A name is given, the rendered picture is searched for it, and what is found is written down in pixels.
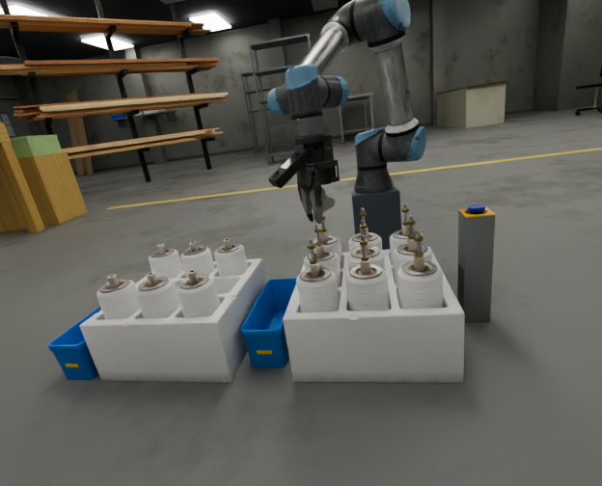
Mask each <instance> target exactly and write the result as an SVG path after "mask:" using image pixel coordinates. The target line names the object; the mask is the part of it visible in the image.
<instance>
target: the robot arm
mask: <svg viewBox="0 0 602 486"><path fill-rule="evenodd" d="M410 16H411V13H410V7H409V3H408V0H353V1H350V2H349V3H347V4H346V5H344V6H343V7H342V8H340V9H339V10H338V11H337V12H336V13H335V14H334V15H333V16H332V17H331V18H330V20H329V21H328V22H327V23H326V24H325V26H324V27H323V28H322V31H321V35H320V38H319V39H318V41H317V42H316V43H315V45H314V46H313V47H312V49H311V50H310V51H309V52H308V54H307V55H306V56H305V58H304V59H303V60H302V61H301V63H300V64H299V65H298V66H294V67H290V68H288V69H287V71H286V82H285V84H284V85H283V86H281V87H276V88H275V89H272V90H271V91H270V92H269V94H268V97H267V103H268V107H269V109H270V111H271V112H272V113H273V114H274V115H276V116H288V115H290V116H291V119H292V120H293V121H291V123H292V130H293V137H295V138H296V139H295V145H303V148H299V149H298V150H297V151H296V152H295V153H294V154H293V155H292V156H291V157H290V158H289V159H288V160H287V161H286V162H285V163H284V164H283V165H282V166H281V167H280V168H279V169H278V170H277V171H276V172H275V173H274V174H273V175H272V176H271V177H270V178H269V179H268V180H269V182H270V183H271V184H272V185H273V186H275V187H278V188H282V187H283V186H284V185H285V184H286V183H287V182H288V181H289V180H290V179H291V178H292V177H293V176H294V175H295V174H296V173H297V187H298V192H299V196H300V200H301V202H302V205H303V208H304V210H305V213H306V215H307V217H308V218H309V220H310V221H311V222H313V221H314V219H315V220H316V222H317V223H318V224H319V225H320V224H321V221H322V213H323V212H325V211H326V210H328V209H329V208H331V207H333V206H334V204H335V200H334V199H333V198H330V197H327V196H326V193H325V189H324V188H323V187H321V184H322V185H326V184H330V183H331V182H336V181H340V175H339V165H338V160H334V155H333V146H332V137H331V135H327V136H325V135H322V133H324V132H325V131H324V122H323V116H322V109H327V108H337V107H339V106H342V105H344V104H345V103H346V101H347V99H348V96H349V87H348V84H347V82H346V81H345V80H344V79H343V78H342V77H339V76H336V75H330V76H324V74H325V73H326V71H327V70H328V69H329V67H330V66H331V65H332V64H333V63H334V61H335V60H336V58H337V57H338V55H339V54H342V53H343V52H344V51H345V50H346V49H347V47H349V46H350V45H353V44H355V43H358V42H362V41H367V43H368V47H369V49H370V50H372V51H373V52H374V55H375V60H376V64H377V70H378V75H379V80H380V85H381V90H382V95H383V100H384V105H385V110H386V115H387V120H388V125H387V126H386V128H385V127H380V128H376V129H373V130H370V131H366V132H362V133H359V134H357V135H356V136H355V148H356V160H357V171H358V172H357V176H356V181H355V185H354V189H355V192H356V193H364V194H367V193H378V192H384V191H388V190H390V189H392V188H393V182H392V180H391V177H390V175H389V172H388V169H387V163H388V162H410V161H417V160H419V159H421V158H422V156H423V154H424V150H425V146H426V130H425V128H424V127H422V126H421V127H419V121H418V120H417V119H415V118H413V113H412V107H411V100H410V94H409V88H408V81H407V75H406V68H405V62H404V56H403V49H402V41H403V39H404V38H405V36H406V34H405V30H406V29H407V28H408V27H409V25H410V21H411V18H410ZM305 118H306V119H305ZM298 119H299V120H298ZM335 166H337V174H338V176H336V168H335ZM312 210H313V212H314V219H313V213H312Z"/></svg>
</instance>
